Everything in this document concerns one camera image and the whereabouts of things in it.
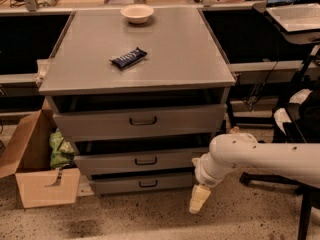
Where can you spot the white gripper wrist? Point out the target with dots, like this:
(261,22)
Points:
(202,173)

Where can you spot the grey drawer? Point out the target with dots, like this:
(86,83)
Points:
(142,181)
(144,122)
(140,154)

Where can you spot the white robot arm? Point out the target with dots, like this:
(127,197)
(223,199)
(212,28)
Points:
(228,152)

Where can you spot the grey bottom drawer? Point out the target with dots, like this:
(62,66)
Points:
(142,181)

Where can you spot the grey drawer cabinet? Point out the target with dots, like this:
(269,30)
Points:
(183,65)

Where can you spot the grey top drawer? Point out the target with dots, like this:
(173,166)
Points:
(144,122)

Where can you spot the pink plastic bottle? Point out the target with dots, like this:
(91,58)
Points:
(234,130)

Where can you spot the black office chair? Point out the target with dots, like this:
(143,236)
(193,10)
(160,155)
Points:
(302,127)

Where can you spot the green chip bag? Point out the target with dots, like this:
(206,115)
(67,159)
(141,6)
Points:
(62,155)

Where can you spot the blue snack bar wrapper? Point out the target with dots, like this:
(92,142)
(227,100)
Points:
(129,59)

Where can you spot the cardboard box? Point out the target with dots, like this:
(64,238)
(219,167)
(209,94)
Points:
(27,157)

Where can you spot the white bowl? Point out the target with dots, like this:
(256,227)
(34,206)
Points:
(137,13)

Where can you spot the silver laptop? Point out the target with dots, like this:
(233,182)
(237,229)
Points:
(295,15)

